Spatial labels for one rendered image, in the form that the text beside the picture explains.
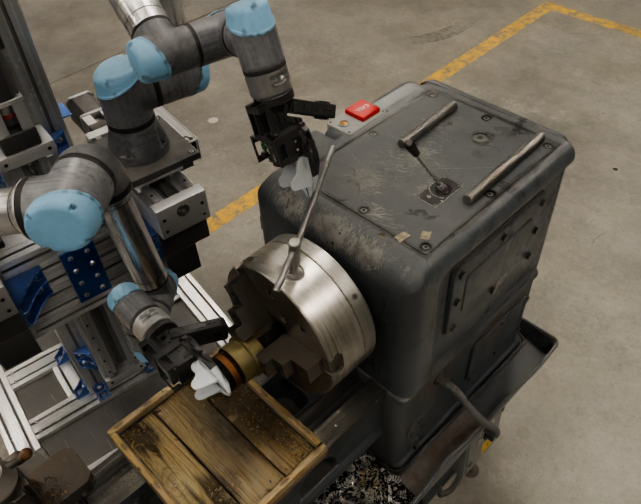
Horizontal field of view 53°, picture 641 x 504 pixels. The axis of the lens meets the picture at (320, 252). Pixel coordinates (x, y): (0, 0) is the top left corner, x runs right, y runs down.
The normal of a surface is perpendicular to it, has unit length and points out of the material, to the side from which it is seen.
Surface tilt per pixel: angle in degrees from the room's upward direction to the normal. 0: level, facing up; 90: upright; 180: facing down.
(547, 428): 0
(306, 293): 24
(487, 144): 0
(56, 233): 89
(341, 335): 62
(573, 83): 0
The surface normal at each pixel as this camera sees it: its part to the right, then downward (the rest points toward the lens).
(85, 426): -0.04, -0.70
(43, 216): 0.07, 0.69
